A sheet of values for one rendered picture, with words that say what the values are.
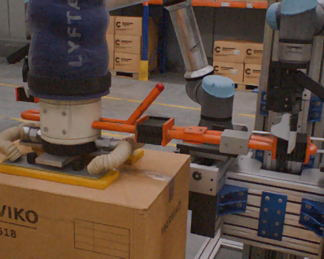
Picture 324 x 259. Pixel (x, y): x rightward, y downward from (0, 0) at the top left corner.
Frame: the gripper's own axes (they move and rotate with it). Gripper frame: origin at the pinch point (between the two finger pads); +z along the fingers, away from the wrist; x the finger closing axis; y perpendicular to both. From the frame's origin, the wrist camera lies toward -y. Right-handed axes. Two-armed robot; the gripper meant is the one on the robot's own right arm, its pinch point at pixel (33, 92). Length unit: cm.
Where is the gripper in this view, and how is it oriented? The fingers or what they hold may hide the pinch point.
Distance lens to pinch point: 164.1
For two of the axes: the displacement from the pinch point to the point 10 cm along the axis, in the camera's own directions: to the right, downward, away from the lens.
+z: -0.4, 9.6, 2.9
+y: 9.5, 1.3, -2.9
